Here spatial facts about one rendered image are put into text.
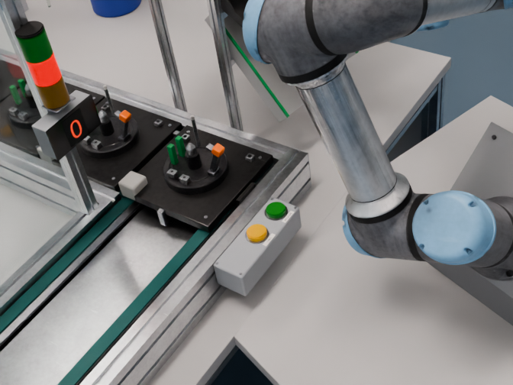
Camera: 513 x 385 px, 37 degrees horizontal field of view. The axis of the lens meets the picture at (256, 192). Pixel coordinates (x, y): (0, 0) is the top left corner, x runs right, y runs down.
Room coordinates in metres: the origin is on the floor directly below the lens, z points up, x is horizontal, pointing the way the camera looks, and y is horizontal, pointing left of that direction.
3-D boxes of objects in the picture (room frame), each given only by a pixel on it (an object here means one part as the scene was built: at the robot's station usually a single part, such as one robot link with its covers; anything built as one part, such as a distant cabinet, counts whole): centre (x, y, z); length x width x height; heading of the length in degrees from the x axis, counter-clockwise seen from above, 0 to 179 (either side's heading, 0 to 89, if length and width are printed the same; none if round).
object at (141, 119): (1.42, 0.31, 1.01); 0.24 x 0.24 x 0.13; 49
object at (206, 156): (1.25, 0.12, 0.98); 0.14 x 0.14 x 0.02
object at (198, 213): (1.25, 0.12, 0.96); 0.24 x 0.24 x 0.02; 49
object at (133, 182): (1.24, 0.26, 0.97); 0.05 x 0.05 x 0.04; 49
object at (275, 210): (1.10, -0.03, 0.96); 0.04 x 0.04 x 0.02
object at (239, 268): (1.05, 0.01, 0.93); 0.21 x 0.07 x 0.06; 139
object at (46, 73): (1.19, 0.33, 1.34); 0.05 x 0.05 x 0.05
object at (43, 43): (1.19, 0.33, 1.39); 0.05 x 0.05 x 0.05
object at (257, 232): (1.05, 0.01, 0.96); 0.04 x 0.04 x 0.02
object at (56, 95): (1.19, 0.33, 1.29); 0.05 x 0.05 x 0.05
